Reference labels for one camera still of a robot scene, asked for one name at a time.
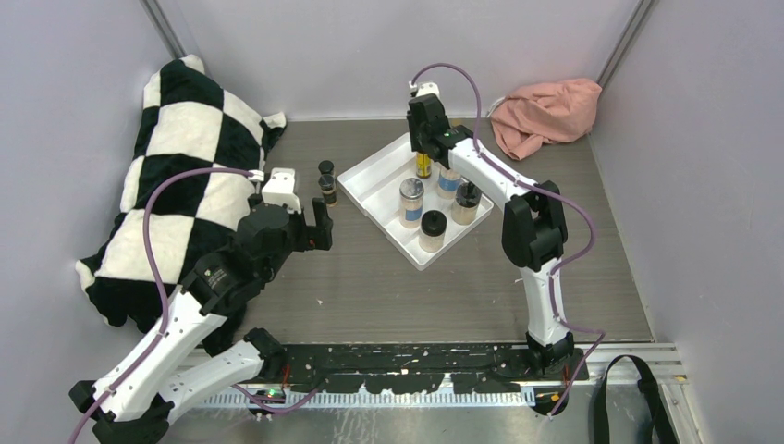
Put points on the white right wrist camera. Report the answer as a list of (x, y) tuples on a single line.
[(424, 88)]

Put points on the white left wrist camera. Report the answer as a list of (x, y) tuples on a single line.
[(277, 188)]

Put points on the yellow oil bottle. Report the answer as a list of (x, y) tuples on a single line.
[(423, 166)]

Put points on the small dark bottle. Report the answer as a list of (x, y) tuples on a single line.
[(326, 168), (328, 187)]

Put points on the silver lid jar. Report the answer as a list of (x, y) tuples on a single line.
[(447, 183), (411, 192)]

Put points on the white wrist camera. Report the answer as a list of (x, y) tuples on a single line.
[(277, 188), (424, 88)]

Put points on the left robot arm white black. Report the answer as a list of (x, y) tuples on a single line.
[(146, 393)]

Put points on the white divided plastic tray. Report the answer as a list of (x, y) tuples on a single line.
[(373, 186)]

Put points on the black white checkered blanket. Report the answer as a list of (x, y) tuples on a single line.
[(183, 195)]

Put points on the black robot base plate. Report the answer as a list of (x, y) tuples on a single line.
[(409, 368)]

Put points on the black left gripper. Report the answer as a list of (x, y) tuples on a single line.
[(317, 236)]

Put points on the pink cloth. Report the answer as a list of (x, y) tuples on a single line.
[(545, 113)]

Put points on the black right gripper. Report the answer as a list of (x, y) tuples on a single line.
[(414, 144)]

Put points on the black cap jar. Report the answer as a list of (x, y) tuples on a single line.
[(432, 233), (466, 202)]

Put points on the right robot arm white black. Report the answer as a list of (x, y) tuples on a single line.
[(534, 227)]

